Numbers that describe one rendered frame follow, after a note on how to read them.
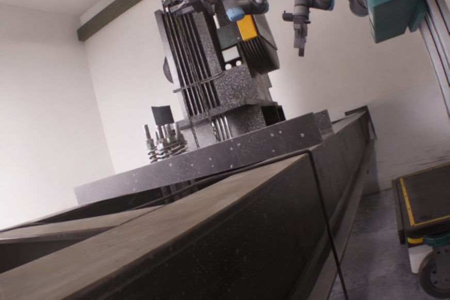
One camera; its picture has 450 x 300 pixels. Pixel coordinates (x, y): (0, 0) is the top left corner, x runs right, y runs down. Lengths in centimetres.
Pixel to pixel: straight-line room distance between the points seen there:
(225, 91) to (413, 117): 157
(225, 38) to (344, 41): 127
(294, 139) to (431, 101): 207
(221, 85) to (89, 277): 161
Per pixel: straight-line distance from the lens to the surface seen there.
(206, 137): 173
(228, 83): 176
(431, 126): 275
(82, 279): 21
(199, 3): 158
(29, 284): 24
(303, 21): 154
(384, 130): 272
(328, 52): 283
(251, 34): 165
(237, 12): 152
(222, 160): 84
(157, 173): 97
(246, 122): 162
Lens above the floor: 71
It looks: 4 degrees up
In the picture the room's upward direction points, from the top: 17 degrees counter-clockwise
